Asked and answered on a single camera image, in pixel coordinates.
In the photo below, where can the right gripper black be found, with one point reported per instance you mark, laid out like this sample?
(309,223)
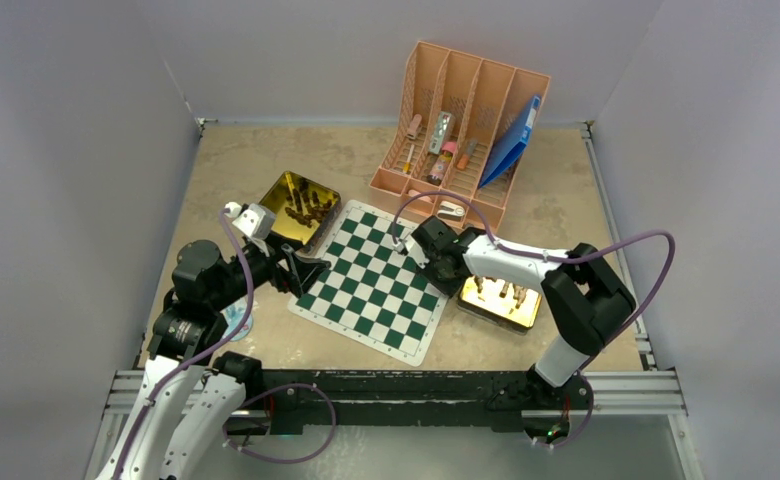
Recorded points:
(451,288)

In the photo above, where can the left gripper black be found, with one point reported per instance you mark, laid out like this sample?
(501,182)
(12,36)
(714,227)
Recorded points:
(304,269)

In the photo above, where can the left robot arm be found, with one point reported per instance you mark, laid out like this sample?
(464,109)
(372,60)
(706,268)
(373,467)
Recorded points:
(187,394)

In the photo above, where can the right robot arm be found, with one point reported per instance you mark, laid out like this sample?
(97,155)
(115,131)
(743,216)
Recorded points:
(589,302)

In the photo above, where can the gold tin with dark pieces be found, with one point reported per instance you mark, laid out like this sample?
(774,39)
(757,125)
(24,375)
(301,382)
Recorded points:
(304,209)

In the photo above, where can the green white chess board mat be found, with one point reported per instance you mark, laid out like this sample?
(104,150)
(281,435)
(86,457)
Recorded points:
(371,294)

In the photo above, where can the gold tin with white pieces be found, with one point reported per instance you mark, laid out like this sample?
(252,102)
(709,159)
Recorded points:
(502,303)

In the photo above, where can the white stapler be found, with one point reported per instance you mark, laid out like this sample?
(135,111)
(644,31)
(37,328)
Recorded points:
(450,211)

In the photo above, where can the white blue round disc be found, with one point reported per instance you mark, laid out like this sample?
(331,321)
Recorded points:
(233,315)

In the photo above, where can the pink capped bottle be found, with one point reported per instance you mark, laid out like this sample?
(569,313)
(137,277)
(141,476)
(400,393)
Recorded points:
(444,159)

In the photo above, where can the pink desk organizer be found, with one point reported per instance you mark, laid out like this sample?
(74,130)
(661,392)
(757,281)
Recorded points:
(485,96)

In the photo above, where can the grey box in organizer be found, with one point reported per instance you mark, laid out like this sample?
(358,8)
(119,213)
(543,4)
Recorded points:
(442,131)

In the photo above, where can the blue folder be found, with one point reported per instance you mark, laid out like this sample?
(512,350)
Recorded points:
(511,144)

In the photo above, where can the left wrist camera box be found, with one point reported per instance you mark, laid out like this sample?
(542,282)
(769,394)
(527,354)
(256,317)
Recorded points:
(254,221)

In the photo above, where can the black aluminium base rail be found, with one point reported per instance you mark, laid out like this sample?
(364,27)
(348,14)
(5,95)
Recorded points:
(503,401)

